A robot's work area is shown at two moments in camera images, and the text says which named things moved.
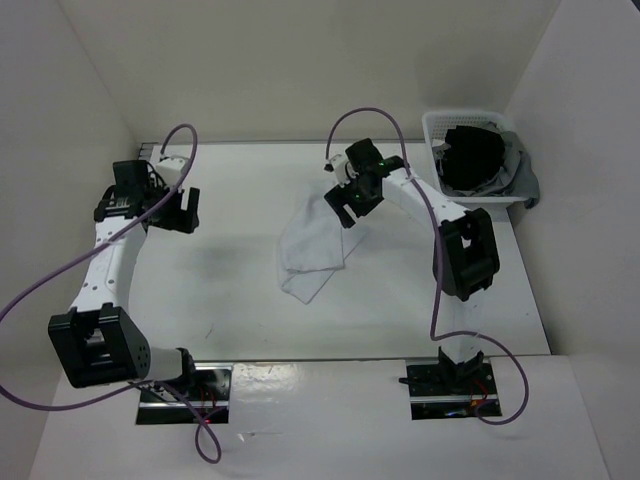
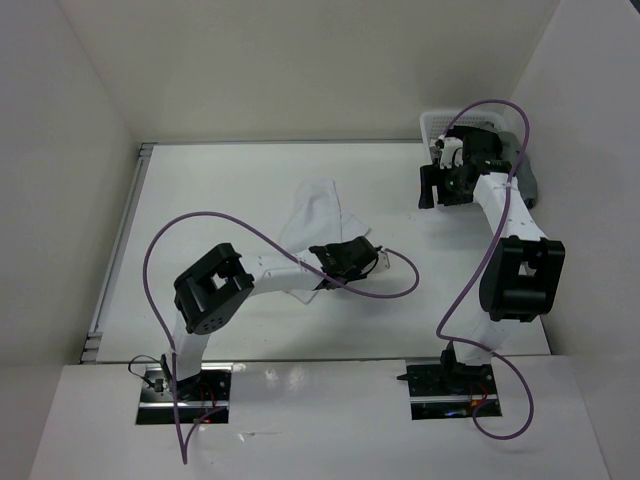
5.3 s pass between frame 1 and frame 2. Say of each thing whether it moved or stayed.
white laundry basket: stayed
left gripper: moved
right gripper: moved
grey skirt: stayed
